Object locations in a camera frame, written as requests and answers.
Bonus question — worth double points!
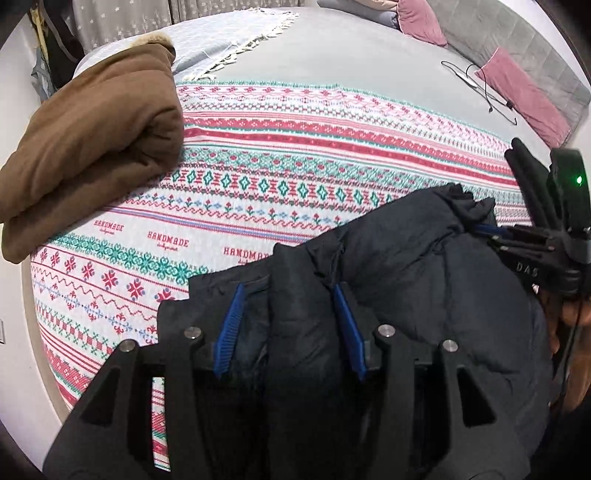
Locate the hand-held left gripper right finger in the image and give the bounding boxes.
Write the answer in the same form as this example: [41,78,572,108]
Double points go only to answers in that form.
[331,282,532,480]

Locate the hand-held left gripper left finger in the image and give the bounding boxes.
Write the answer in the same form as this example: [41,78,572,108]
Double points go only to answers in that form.
[42,282,245,480]

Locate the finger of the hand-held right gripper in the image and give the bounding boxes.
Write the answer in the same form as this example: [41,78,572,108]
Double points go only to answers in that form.
[473,223,553,243]
[489,237,556,262]

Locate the black puffer jacket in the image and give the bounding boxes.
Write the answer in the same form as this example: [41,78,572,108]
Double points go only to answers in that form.
[157,182,556,480]

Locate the person's right forearm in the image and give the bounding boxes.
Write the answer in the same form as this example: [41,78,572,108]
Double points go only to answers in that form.
[549,353,591,416]

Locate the hanging clothes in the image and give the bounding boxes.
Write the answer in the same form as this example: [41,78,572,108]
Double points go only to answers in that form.
[28,0,86,105]

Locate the person's right hand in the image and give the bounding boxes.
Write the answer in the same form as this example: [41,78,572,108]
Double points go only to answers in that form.
[544,290,591,357]

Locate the pink long pillow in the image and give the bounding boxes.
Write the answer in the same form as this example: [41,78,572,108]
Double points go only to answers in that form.
[475,46,571,149]

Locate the red green patterned blanket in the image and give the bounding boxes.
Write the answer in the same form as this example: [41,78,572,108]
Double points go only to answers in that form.
[30,80,532,472]

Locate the grey padded headboard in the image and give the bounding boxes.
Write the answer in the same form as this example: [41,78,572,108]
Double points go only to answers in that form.
[429,0,591,139]

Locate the pink square pillow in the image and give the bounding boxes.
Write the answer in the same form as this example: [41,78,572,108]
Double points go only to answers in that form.
[397,0,449,47]

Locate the folded brown coat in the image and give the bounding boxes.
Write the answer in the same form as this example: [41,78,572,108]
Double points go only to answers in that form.
[0,34,186,265]

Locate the grey bed sheet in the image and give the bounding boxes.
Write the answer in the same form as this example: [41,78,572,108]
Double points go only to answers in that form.
[203,4,555,154]

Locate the grey pillow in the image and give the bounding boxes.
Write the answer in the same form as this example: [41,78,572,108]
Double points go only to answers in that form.
[316,0,400,31]

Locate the light blue fringed throw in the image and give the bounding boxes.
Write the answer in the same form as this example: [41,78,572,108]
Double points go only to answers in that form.
[74,7,301,85]

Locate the grey patterned curtain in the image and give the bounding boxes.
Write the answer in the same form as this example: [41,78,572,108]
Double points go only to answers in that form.
[69,0,319,43]

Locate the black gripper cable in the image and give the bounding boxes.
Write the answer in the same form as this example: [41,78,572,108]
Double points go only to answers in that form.
[560,295,583,409]

